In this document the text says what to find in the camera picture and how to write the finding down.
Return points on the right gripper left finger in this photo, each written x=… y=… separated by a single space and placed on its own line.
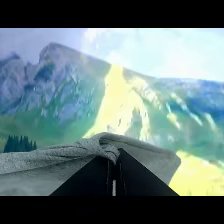
x=89 y=180

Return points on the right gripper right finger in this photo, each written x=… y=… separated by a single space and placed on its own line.
x=140 y=178

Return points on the grey garment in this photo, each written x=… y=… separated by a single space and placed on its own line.
x=40 y=166

